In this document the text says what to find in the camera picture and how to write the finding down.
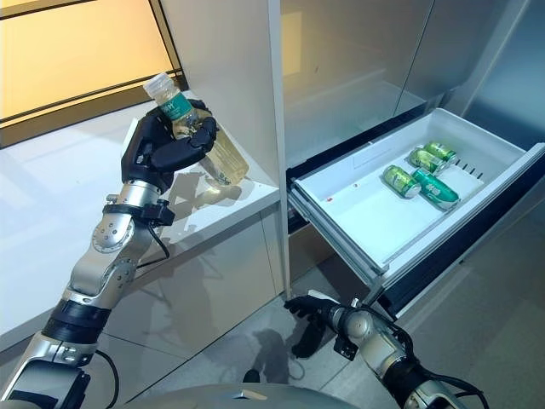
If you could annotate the steel bottom fridge drawer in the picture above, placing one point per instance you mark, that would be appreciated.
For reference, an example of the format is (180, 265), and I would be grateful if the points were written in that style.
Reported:
(306, 251)

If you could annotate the white pull-out drawer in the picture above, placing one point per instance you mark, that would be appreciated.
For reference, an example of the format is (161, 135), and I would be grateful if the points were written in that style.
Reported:
(353, 55)

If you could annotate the tall white cabinet panel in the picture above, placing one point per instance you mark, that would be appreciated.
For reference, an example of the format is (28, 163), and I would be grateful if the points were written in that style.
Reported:
(238, 51)

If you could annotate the grey robot torso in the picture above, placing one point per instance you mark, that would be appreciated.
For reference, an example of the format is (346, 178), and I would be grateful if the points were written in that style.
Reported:
(238, 400)

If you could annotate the white counter cabinet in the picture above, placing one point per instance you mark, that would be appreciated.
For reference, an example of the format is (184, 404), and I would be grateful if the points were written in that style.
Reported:
(51, 204)

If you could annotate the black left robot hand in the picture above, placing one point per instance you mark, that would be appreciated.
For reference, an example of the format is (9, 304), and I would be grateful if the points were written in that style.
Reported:
(149, 157)

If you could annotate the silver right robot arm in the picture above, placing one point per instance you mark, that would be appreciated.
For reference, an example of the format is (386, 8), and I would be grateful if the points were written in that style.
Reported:
(383, 341)

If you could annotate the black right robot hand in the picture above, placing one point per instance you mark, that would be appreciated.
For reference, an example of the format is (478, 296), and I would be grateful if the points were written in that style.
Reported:
(317, 313)

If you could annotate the brushed steel side column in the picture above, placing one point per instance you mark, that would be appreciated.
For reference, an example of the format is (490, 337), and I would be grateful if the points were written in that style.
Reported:
(519, 85)

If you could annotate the dark green drink can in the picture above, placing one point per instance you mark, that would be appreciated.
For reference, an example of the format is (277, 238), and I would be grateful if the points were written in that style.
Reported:
(436, 189)

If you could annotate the yellow tea bottle white cap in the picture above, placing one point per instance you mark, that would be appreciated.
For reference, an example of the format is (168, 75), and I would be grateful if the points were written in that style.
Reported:
(227, 164)

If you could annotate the white fridge drawer steel front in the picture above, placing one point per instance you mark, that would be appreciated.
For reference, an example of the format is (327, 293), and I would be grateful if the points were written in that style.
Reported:
(366, 221)

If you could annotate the light green drink can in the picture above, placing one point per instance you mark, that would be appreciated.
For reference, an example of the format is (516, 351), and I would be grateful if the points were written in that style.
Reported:
(400, 179)
(426, 159)
(440, 151)

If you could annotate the yellow lit window black frame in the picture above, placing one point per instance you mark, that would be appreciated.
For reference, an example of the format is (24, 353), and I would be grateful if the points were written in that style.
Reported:
(72, 51)

